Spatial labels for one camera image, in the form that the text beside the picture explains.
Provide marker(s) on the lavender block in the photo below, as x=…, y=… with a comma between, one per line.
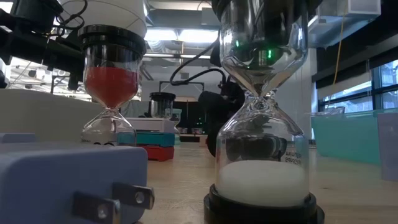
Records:
x=155, y=139

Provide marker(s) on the black disc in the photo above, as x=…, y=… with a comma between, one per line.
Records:
x=110, y=84
x=262, y=183

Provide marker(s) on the blue plug adapter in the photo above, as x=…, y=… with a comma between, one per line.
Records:
x=62, y=180

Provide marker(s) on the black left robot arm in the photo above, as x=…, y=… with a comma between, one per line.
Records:
x=31, y=46

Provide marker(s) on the clear plastic tray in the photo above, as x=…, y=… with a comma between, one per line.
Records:
x=329, y=111

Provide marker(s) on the green translucent tray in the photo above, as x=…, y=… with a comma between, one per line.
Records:
x=348, y=137

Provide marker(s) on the white shade table lamp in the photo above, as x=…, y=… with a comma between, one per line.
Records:
x=105, y=14

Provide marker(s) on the dark framed window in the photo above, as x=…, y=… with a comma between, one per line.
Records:
x=377, y=90

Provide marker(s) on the white ceiling air duct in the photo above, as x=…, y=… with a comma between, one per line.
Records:
x=342, y=28

